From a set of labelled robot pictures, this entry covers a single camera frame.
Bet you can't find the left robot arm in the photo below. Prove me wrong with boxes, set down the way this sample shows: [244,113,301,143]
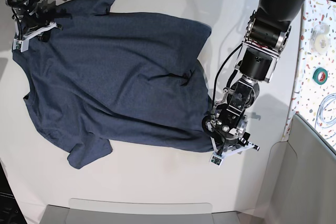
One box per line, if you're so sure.
[202,0,304,166]

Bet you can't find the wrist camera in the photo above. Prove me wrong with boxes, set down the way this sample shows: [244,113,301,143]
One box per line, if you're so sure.
[12,38,29,52]
[209,153,224,167]

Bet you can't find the confetti patterned side cloth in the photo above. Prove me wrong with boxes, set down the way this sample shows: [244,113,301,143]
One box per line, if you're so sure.
[282,0,335,147]

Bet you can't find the white coiled cable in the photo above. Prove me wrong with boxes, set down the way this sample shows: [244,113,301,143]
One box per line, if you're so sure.
[313,93,336,132]

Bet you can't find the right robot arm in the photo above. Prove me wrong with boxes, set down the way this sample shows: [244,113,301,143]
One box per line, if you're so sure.
[5,0,62,52]

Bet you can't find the clear tape roll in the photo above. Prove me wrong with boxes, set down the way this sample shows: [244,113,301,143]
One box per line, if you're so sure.
[310,23,331,55]

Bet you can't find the grey bin right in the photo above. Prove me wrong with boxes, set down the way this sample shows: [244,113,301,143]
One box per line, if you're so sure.
[264,114,335,223]

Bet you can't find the grey tray bottom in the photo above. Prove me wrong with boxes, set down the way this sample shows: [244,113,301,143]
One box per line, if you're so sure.
[40,198,244,223]

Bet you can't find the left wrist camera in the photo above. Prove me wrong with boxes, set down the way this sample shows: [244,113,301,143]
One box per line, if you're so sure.
[209,153,224,167]

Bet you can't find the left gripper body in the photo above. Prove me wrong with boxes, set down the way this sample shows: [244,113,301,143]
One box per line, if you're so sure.
[212,132,260,159]

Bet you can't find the green tape roll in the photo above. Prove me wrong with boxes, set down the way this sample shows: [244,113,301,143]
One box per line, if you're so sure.
[312,67,328,85]

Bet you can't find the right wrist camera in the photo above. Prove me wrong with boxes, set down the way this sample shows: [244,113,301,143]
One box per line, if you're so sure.
[12,38,29,52]

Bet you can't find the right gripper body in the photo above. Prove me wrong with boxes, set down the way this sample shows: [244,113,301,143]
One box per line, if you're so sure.
[14,22,62,41]

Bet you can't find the navy blue t-shirt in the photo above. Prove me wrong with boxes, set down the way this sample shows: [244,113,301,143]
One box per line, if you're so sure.
[13,0,212,169]

